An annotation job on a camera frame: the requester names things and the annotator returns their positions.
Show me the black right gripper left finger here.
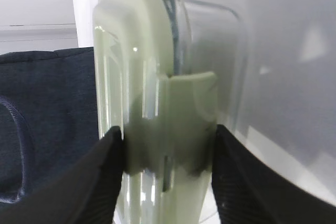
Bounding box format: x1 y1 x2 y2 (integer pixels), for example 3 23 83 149
1 126 124 223

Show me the green lid glass container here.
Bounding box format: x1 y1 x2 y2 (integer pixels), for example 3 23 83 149
93 0 244 223

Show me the navy blue lunch bag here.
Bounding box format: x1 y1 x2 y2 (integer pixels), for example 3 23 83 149
1 47 98 207

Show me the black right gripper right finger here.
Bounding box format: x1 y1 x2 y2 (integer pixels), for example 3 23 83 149
211 124 335 223

